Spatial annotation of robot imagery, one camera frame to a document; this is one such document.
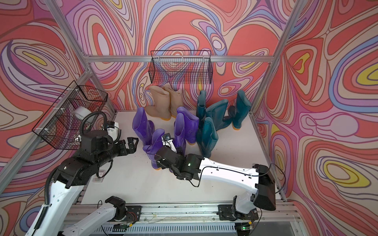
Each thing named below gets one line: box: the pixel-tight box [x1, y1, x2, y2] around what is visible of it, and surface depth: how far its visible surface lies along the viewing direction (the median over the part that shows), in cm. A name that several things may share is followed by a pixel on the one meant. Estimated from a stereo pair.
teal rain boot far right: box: [231, 89, 252, 131], surface depth 95 cm
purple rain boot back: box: [176, 106, 200, 146], surface depth 84 cm
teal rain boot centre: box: [205, 99, 232, 131], surface depth 90 cm
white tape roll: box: [74, 105, 93, 120], surface depth 76 cm
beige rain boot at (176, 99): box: [162, 83, 184, 118], surface depth 100 cm
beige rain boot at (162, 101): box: [145, 85, 172, 121], surface depth 101 cm
